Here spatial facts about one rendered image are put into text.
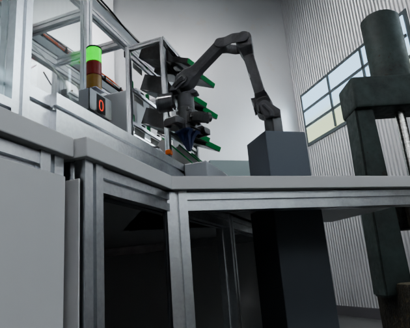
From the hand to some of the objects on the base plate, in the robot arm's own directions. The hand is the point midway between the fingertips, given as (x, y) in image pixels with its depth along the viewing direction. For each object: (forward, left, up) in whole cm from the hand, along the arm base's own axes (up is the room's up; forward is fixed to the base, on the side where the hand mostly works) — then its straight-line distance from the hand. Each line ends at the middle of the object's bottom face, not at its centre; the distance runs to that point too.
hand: (189, 141), depth 136 cm
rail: (-23, +15, -23) cm, 36 cm away
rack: (+44, -2, -23) cm, 50 cm away
